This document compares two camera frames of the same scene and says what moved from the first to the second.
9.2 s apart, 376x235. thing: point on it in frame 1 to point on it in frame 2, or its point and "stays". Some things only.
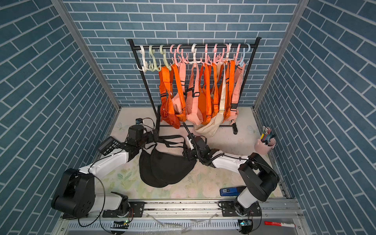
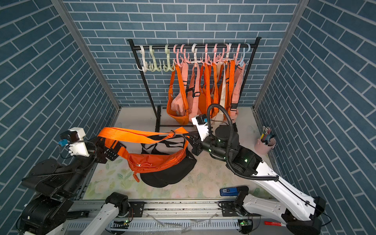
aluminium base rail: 185,218 stays
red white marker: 280,224 stays
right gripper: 188,152 to 198,144
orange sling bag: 208,98 stays
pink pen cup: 263,149 stays
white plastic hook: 145,67 stays
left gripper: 152,139 to 100,140
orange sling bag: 166,89 to 141,163
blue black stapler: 231,191 stays
